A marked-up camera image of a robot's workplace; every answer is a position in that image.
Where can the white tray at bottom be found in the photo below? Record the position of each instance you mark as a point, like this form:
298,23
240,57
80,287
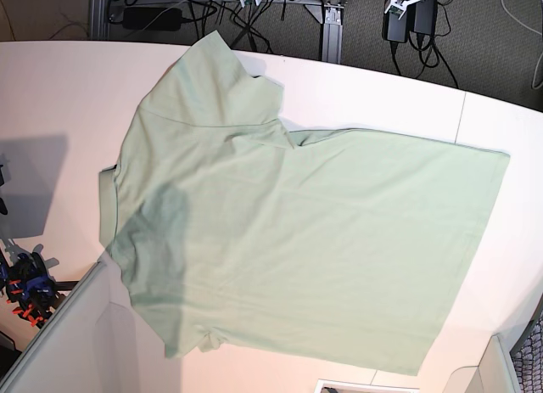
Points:
323,385

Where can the black power brick pair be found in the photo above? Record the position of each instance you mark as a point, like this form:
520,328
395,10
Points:
419,17

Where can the black power adapter left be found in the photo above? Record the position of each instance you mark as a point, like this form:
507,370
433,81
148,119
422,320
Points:
152,19

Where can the grey partition panel right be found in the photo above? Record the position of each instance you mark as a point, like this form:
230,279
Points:
495,373

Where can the black mesh chair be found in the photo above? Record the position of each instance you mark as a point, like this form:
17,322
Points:
527,359

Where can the clamps with orange handles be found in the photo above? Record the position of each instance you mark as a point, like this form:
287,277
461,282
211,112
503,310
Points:
29,288

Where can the grey partition panel left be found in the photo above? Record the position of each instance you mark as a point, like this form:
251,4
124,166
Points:
71,352

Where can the aluminium frame post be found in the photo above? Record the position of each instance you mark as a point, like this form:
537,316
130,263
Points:
330,15

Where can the light green T-shirt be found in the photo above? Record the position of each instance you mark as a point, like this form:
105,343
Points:
344,245

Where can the dark monitor edge left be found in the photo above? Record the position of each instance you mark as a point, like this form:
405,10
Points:
5,177

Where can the grey partition panel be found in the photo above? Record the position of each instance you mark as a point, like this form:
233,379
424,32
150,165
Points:
71,352
495,373

